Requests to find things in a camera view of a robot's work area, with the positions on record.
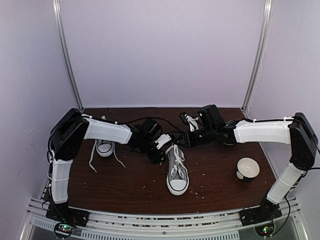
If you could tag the front aluminium rail frame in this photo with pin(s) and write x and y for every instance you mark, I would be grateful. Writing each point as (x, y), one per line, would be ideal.
(102, 225)

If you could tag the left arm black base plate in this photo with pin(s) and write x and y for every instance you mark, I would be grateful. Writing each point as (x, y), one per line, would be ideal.
(67, 216)

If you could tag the right aluminium frame post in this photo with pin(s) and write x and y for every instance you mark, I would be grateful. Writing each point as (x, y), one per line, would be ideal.
(257, 64)

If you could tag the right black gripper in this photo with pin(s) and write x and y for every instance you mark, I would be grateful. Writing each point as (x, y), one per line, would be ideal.
(189, 141)

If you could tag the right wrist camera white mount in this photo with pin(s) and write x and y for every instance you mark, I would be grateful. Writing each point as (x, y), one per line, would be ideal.
(189, 120)

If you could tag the black and white bowl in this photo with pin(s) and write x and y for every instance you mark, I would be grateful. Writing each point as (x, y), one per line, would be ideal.
(247, 169)

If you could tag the aluminium frame post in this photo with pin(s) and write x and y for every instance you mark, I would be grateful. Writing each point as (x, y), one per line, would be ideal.
(66, 56)
(257, 64)

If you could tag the grey sneaker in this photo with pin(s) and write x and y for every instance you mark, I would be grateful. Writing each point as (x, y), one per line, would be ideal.
(177, 179)
(105, 148)

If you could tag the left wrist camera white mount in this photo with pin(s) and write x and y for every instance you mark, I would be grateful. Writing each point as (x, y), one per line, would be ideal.
(162, 140)

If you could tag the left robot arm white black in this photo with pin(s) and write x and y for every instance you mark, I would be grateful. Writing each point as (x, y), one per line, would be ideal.
(74, 127)

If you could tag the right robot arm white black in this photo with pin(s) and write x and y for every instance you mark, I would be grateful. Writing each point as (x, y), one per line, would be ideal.
(295, 131)

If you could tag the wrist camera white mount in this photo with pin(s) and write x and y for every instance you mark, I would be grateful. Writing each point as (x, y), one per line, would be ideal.
(189, 120)
(162, 140)

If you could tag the left aluminium frame post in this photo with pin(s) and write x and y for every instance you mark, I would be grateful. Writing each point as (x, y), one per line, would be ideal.
(66, 56)

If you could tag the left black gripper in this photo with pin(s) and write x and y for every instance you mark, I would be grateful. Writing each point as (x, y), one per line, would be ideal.
(156, 158)

